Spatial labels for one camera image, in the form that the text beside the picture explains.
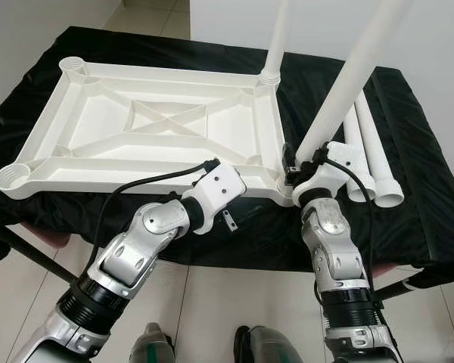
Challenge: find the black metal table leg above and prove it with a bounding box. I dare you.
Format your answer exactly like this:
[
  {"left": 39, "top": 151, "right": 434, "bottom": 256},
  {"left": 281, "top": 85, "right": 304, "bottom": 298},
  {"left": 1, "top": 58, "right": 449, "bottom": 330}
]
[{"left": 0, "top": 227, "right": 76, "bottom": 284}]

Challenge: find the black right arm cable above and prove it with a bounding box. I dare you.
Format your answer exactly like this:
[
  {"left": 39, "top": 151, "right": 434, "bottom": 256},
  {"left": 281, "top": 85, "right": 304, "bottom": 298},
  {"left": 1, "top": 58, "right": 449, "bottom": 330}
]
[{"left": 322, "top": 155, "right": 379, "bottom": 303}]

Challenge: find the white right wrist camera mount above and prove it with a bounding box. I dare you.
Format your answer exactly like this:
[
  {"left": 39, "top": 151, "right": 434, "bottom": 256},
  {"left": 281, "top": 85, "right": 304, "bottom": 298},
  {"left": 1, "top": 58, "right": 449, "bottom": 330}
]
[{"left": 291, "top": 141, "right": 364, "bottom": 206}]

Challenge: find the grey left robot foot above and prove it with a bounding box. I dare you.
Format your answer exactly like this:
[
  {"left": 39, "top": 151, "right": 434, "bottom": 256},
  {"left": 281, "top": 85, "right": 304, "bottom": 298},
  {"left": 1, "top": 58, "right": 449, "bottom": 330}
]
[{"left": 129, "top": 321, "right": 175, "bottom": 363}]

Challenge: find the white plastic table leg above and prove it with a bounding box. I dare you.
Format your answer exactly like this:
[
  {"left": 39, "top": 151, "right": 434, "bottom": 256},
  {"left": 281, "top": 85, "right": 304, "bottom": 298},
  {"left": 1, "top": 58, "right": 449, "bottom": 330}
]
[
  {"left": 354, "top": 91, "right": 406, "bottom": 209},
  {"left": 295, "top": 0, "right": 415, "bottom": 163},
  {"left": 259, "top": 0, "right": 292, "bottom": 85},
  {"left": 344, "top": 106, "right": 378, "bottom": 203}
]

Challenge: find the grey metal table leg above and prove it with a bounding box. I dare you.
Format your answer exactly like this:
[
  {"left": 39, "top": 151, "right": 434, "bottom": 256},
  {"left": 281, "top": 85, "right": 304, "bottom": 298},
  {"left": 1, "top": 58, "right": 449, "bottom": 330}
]
[{"left": 316, "top": 274, "right": 432, "bottom": 307}]

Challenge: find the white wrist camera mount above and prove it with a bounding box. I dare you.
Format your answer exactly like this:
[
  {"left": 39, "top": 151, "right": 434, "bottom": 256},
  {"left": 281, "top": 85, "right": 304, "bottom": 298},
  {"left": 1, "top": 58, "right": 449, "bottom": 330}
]
[
  {"left": 291, "top": 141, "right": 364, "bottom": 206},
  {"left": 189, "top": 163, "right": 247, "bottom": 235}
]

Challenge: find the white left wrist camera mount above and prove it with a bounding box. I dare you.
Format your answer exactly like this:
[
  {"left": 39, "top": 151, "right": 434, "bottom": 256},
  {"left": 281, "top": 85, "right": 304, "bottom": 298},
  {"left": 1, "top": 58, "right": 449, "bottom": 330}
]
[{"left": 189, "top": 163, "right": 247, "bottom": 235}]

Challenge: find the black table cloth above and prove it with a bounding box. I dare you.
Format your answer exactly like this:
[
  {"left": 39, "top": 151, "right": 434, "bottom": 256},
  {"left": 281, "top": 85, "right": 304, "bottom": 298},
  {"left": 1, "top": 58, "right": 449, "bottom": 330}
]
[{"left": 0, "top": 26, "right": 454, "bottom": 288}]

